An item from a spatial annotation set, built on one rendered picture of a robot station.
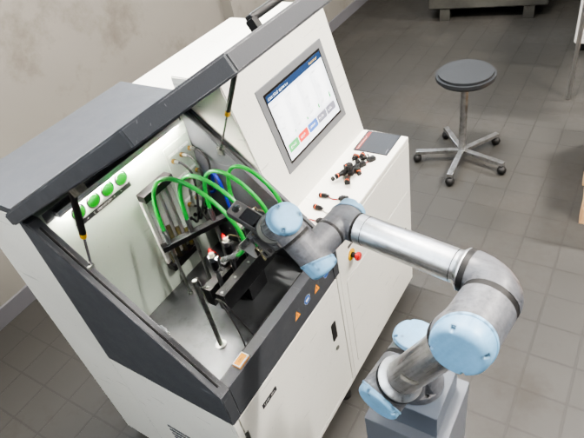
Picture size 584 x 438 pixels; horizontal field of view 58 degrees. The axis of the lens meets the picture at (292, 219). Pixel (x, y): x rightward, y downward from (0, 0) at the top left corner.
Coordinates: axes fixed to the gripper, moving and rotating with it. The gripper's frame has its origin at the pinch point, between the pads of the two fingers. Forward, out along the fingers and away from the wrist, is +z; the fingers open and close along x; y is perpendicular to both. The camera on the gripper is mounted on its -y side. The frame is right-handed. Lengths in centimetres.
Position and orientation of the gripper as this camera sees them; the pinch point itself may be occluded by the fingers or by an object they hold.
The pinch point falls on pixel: (249, 235)
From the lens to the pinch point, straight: 149.6
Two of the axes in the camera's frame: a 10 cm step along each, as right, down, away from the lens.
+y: 7.3, 6.8, 0.7
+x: 6.3, -7.0, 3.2
